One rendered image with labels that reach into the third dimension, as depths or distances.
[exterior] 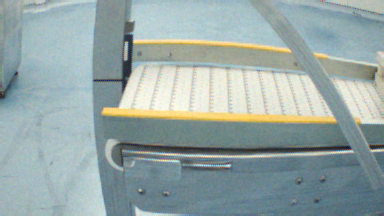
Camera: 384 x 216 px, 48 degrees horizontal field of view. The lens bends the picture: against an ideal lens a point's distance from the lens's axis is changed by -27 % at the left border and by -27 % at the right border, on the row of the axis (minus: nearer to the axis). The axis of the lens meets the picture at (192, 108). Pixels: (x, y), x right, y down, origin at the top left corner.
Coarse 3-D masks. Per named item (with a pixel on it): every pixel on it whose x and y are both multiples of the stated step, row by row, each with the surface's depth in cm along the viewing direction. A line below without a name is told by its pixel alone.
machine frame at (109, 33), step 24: (120, 0) 88; (96, 24) 90; (120, 24) 90; (96, 48) 92; (120, 48) 92; (96, 72) 93; (120, 72) 93; (96, 96) 95; (120, 96) 95; (96, 120) 97; (96, 144) 99; (120, 192) 103
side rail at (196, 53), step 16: (144, 48) 90; (160, 48) 90; (176, 48) 90; (192, 48) 90; (208, 48) 90; (224, 48) 89; (240, 48) 89; (240, 64) 90; (256, 64) 90; (272, 64) 90; (288, 64) 90; (336, 64) 89; (352, 64) 89; (368, 64) 89
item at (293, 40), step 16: (256, 0) 60; (272, 16) 59; (288, 32) 59; (304, 48) 58; (304, 64) 59; (320, 64) 57; (320, 80) 58; (336, 96) 57; (336, 112) 57; (352, 128) 56; (352, 144) 57; (368, 160) 55; (368, 176) 56
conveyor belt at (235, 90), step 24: (144, 72) 88; (168, 72) 88; (192, 72) 88; (216, 72) 88; (240, 72) 89; (264, 72) 89; (288, 72) 90; (144, 96) 79; (168, 96) 79; (192, 96) 79; (216, 96) 80; (240, 96) 80; (264, 96) 80; (288, 96) 81; (312, 96) 81; (360, 96) 83; (144, 144) 75; (168, 144) 68; (336, 144) 67; (120, 168) 70
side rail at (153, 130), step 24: (120, 120) 65; (144, 120) 65; (168, 120) 65; (192, 120) 65; (216, 120) 65; (360, 120) 65; (192, 144) 66; (216, 144) 66; (240, 144) 66; (264, 144) 66; (288, 144) 65; (312, 144) 65
